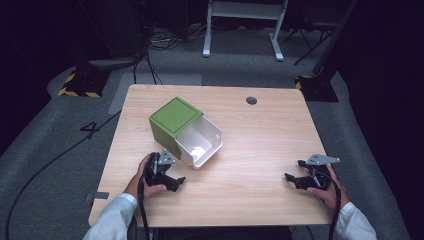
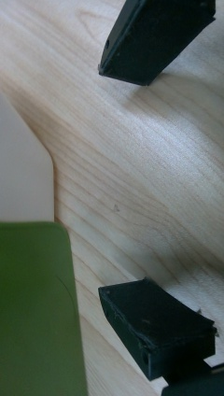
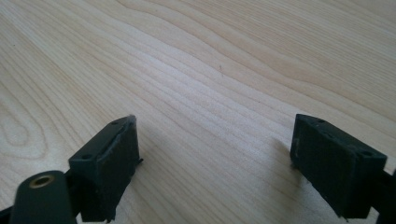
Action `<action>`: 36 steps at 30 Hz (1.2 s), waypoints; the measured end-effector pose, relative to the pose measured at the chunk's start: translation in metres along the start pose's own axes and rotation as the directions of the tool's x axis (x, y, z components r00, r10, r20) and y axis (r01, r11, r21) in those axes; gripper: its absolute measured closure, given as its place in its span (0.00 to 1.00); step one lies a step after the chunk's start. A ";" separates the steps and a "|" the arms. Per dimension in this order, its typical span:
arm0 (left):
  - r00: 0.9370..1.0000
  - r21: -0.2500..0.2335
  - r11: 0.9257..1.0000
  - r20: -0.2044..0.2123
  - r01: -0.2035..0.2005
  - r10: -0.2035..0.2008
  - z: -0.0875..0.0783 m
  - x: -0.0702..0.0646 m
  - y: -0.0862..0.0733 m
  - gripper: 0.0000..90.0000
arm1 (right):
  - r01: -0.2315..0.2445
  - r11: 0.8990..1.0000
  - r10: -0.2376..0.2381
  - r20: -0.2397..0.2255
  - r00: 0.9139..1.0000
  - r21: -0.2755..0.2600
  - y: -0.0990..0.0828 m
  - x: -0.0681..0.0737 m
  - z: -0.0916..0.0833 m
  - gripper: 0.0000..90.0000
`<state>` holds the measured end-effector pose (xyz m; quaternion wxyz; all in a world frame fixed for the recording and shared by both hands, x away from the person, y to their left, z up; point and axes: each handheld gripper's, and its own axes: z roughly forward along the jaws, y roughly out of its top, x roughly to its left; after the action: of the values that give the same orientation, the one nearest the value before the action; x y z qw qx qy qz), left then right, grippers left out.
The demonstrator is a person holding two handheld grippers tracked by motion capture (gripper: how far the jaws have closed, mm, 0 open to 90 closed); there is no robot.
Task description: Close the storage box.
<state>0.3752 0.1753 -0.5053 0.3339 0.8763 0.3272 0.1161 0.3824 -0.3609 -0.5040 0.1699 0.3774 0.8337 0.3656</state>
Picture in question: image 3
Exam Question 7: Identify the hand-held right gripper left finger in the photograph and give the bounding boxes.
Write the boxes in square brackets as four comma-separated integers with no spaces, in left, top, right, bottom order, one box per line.
[68,114,144,223]

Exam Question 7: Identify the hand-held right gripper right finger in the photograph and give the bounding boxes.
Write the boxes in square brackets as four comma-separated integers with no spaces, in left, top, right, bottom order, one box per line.
[290,113,388,219]

